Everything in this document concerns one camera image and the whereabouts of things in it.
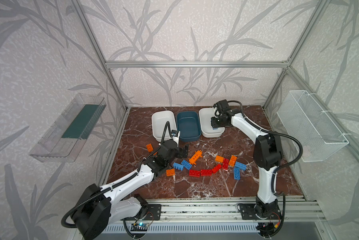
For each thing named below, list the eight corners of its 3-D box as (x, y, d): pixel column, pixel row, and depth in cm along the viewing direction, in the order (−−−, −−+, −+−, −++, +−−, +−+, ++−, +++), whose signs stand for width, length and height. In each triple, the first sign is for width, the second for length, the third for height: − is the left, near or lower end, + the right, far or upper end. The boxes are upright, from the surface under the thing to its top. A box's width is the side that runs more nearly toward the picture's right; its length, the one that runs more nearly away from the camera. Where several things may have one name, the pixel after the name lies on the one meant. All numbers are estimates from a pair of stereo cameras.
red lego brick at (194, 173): (188, 176, 88) (188, 174, 86) (189, 171, 89) (189, 169, 87) (199, 177, 87) (200, 175, 85) (200, 172, 89) (200, 170, 87)
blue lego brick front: (234, 179, 86) (235, 178, 84) (232, 169, 90) (233, 167, 88) (240, 179, 86) (241, 178, 84) (238, 169, 90) (239, 167, 88)
